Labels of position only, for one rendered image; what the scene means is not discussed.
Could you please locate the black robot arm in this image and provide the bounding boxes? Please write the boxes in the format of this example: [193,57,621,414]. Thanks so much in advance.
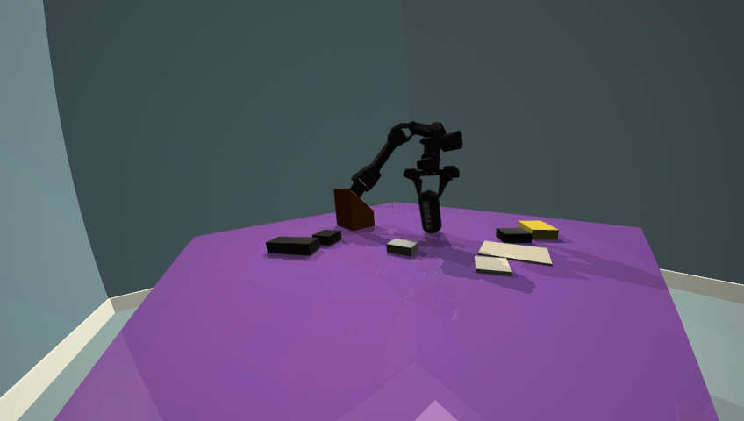
[350,121,463,197]

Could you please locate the yellow rectangular block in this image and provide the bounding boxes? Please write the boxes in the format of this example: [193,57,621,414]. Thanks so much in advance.
[518,221,559,240]

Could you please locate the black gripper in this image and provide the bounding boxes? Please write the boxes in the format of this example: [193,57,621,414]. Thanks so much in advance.
[404,151,460,197]

